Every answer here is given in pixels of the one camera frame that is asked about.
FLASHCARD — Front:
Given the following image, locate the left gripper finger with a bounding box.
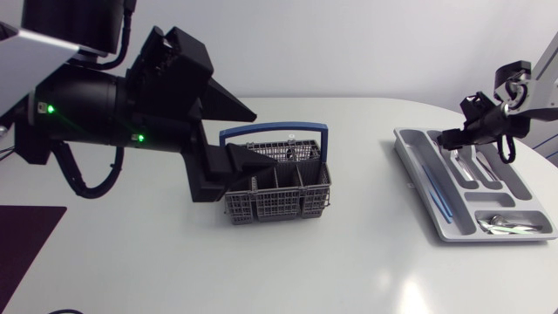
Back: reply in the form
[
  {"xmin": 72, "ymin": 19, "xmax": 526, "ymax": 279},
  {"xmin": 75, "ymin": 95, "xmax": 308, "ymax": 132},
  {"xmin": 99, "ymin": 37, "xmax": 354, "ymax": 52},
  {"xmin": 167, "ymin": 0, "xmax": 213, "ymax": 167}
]
[
  {"xmin": 206, "ymin": 142, "xmax": 280, "ymax": 184},
  {"xmin": 199, "ymin": 78, "xmax": 258, "ymax": 124}
]

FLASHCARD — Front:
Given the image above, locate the grey cutlery basket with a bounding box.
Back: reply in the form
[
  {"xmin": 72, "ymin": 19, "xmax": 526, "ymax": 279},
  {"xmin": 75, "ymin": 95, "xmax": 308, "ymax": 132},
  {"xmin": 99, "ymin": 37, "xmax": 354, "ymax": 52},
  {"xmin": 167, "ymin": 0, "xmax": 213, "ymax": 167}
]
[{"xmin": 218, "ymin": 120, "xmax": 332, "ymax": 226}]

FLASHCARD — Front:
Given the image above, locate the steel cutlery piece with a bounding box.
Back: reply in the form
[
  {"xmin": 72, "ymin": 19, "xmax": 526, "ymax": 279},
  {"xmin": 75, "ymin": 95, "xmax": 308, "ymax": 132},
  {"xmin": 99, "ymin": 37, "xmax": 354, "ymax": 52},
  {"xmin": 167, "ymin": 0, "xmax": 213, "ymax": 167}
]
[{"xmin": 285, "ymin": 134, "xmax": 304, "ymax": 163}]

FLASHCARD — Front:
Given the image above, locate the grey cutlery tray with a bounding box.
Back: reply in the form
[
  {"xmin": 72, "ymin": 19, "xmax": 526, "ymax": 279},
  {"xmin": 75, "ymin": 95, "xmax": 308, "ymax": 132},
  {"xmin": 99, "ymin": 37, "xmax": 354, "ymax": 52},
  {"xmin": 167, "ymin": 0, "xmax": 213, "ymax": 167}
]
[{"xmin": 392, "ymin": 126, "xmax": 558, "ymax": 243}]

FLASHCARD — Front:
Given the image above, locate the steel knife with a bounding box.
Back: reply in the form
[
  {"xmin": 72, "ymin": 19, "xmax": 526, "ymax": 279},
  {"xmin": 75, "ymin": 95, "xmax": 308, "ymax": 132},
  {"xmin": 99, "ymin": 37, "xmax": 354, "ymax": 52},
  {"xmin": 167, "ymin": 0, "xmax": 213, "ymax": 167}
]
[{"xmin": 474, "ymin": 152, "xmax": 500, "ymax": 182}]

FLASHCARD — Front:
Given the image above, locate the steel fork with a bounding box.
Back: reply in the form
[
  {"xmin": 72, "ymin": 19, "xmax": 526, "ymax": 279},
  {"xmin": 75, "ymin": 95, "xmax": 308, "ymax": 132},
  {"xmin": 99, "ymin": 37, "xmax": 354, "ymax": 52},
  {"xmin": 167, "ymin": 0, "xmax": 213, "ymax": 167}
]
[{"xmin": 450, "ymin": 149, "xmax": 477, "ymax": 182}]

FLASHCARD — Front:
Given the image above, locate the blue plastic chopstick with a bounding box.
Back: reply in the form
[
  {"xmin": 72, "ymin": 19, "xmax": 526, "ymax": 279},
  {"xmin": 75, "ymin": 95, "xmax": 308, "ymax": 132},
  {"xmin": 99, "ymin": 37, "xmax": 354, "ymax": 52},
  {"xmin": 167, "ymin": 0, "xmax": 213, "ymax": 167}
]
[
  {"xmin": 420, "ymin": 163, "xmax": 454, "ymax": 219},
  {"xmin": 427, "ymin": 188, "xmax": 453, "ymax": 225}
]

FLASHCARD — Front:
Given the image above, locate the steel spoon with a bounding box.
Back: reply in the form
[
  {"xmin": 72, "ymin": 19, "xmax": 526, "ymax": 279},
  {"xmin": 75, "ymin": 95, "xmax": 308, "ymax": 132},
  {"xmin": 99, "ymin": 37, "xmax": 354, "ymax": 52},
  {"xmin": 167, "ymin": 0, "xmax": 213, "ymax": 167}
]
[{"xmin": 487, "ymin": 215, "xmax": 544, "ymax": 232}]

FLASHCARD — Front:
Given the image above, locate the pale plastic spoon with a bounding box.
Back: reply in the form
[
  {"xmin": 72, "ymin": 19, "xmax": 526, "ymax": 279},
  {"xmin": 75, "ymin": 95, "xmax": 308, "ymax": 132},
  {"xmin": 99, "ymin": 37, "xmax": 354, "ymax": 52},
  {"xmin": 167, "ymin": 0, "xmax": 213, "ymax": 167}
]
[{"xmin": 476, "ymin": 219, "xmax": 538, "ymax": 236}]

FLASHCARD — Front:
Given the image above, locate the dark mat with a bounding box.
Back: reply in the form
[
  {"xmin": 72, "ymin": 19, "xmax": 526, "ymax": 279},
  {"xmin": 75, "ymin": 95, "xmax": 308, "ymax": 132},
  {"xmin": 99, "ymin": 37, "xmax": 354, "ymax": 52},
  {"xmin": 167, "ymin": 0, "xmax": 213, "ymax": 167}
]
[{"xmin": 0, "ymin": 204, "xmax": 68, "ymax": 314}]

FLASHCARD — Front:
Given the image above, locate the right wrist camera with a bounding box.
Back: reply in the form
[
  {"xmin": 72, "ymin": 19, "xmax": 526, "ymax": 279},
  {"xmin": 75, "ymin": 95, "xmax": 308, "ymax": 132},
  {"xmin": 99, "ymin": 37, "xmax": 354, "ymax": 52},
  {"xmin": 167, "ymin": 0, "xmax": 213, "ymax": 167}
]
[{"xmin": 459, "ymin": 91, "xmax": 496, "ymax": 126}]

